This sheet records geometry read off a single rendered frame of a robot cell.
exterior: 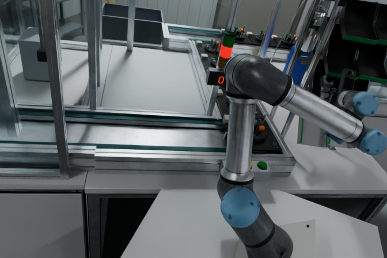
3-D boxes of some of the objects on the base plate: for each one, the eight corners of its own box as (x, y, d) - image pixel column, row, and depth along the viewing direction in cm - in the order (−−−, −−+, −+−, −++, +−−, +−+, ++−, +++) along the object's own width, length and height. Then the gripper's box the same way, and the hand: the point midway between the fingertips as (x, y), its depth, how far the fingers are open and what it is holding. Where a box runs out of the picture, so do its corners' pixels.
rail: (289, 176, 143) (297, 159, 137) (94, 173, 125) (94, 154, 119) (284, 167, 148) (292, 151, 142) (96, 163, 129) (95, 144, 123)
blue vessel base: (303, 87, 226) (317, 54, 211) (284, 86, 223) (298, 52, 208) (295, 77, 239) (307, 45, 224) (277, 75, 235) (288, 43, 220)
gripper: (327, 107, 112) (310, 102, 133) (358, 117, 112) (335, 110, 133) (336, 86, 111) (317, 83, 132) (367, 95, 110) (342, 91, 132)
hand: (329, 91), depth 131 cm, fingers closed on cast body, 4 cm apart
